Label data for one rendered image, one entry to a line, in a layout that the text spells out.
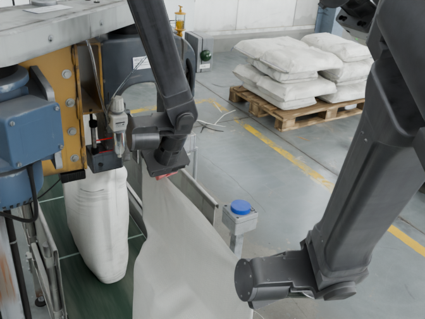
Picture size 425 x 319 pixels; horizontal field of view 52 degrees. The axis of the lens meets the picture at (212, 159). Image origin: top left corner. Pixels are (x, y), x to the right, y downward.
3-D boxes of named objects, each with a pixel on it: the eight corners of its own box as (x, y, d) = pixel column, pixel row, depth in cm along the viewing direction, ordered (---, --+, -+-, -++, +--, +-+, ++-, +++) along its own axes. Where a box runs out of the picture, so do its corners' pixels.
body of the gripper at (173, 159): (138, 152, 100) (144, 133, 94) (178, 144, 105) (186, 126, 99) (148, 176, 97) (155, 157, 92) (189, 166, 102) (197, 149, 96)
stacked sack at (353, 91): (380, 99, 430) (384, 85, 422) (331, 109, 398) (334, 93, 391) (348, 85, 461) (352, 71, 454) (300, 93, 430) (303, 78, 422)
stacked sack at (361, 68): (386, 76, 418) (390, 61, 411) (334, 84, 386) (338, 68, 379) (352, 62, 450) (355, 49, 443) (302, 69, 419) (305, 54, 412)
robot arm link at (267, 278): (363, 290, 54) (343, 226, 58) (284, 295, 49) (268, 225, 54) (311, 314, 63) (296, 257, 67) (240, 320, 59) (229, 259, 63)
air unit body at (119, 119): (133, 158, 106) (131, 98, 99) (114, 162, 104) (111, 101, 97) (126, 150, 110) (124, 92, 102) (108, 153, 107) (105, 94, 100)
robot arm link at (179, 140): (193, 135, 90) (186, 114, 93) (161, 137, 88) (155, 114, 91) (185, 154, 96) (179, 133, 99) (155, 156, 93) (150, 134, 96)
